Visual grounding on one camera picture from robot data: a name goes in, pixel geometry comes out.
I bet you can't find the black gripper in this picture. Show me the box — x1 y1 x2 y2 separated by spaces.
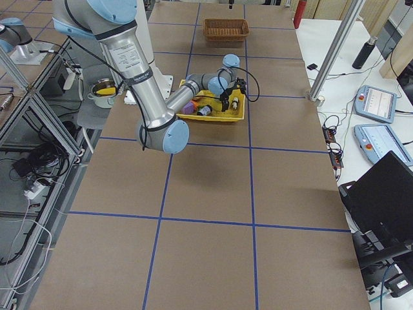
220 86 232 112

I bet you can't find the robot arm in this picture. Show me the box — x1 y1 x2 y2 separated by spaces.
53 1 239 154
1 17 54 65

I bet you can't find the yellow plastic basket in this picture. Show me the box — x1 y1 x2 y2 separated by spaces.
177 89 246 122

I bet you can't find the brown wicker basket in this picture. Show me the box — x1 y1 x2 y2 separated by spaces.
203 19 250 42

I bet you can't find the panda figurine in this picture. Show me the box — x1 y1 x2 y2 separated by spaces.
231 97 239 110

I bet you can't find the small printed can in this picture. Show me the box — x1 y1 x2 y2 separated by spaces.
197 105 213 116

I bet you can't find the orange toy carrot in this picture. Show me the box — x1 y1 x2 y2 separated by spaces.
190 100 200 109

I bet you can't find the purple foam cube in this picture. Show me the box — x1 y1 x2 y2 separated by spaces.
181 101 195 115

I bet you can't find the small black device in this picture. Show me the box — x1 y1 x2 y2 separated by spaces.
307 63 317 70

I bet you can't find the red cylinder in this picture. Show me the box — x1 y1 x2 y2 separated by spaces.
293 0 307 29

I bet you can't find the white enamel pot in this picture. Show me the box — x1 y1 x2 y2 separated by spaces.
87 78 117 109

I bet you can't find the black water bottle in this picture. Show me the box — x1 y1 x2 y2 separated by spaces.
352 36 378 70

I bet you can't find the far teach pendant tablet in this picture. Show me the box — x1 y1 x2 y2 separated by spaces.
354 85 398 124

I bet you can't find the teach pendant tablet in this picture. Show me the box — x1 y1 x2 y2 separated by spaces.
354 85 398 124
354 124 412 167

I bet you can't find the near teach pendant tablet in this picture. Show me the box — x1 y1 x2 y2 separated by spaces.
354 124 412 167

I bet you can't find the black laptop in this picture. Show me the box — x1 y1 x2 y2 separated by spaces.
339 151 412 242

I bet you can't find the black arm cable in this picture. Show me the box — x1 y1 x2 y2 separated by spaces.
196 67 261 103

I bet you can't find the aluminium frame post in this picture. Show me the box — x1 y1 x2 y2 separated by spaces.
308 0 365 107

